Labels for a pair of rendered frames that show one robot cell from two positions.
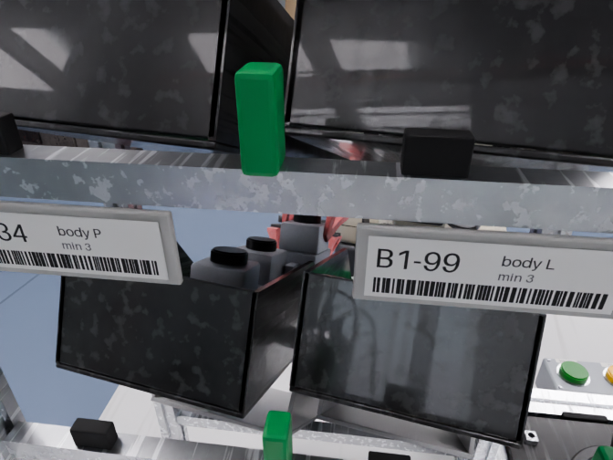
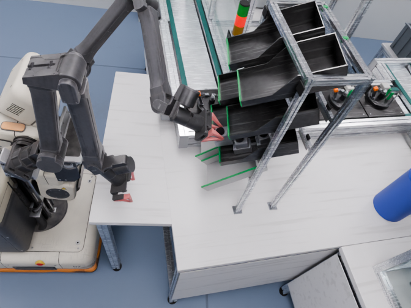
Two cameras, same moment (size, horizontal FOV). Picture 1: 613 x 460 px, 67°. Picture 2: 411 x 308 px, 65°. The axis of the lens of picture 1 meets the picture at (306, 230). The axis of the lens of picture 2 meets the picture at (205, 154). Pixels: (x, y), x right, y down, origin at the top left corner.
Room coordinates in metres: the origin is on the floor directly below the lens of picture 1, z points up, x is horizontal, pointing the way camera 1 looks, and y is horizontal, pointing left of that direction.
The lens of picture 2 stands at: (0.83, 0.61, 2.16)
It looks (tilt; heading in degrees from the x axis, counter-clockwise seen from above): 55 degrees down; 240
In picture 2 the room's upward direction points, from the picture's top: 15 degrees clockwise
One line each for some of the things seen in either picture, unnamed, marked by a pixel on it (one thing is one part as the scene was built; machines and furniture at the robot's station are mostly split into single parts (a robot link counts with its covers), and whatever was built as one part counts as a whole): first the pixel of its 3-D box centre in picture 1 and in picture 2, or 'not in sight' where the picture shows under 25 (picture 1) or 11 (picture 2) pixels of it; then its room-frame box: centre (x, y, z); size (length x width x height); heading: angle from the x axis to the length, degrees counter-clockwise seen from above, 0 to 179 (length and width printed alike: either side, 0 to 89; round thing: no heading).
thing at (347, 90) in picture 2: not in sight; (344, 96); (-0.44, -0.29, 1.01); 0.24 x 0.24 x 0.13; 83
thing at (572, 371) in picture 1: (573, 373); not in sight; (0.51, -0.42, 0.96); 0.04 x 0.04 x 0.02
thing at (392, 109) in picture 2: not in sight; (382, 95); (-0.68, -0.26, 1.01); 0.24 x 0.24 x 0.13; 83
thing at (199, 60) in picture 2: not in sight; (203, 73); (0.24, -0.67, 0.91); 0.84 x 0.28 x 0.10; 83
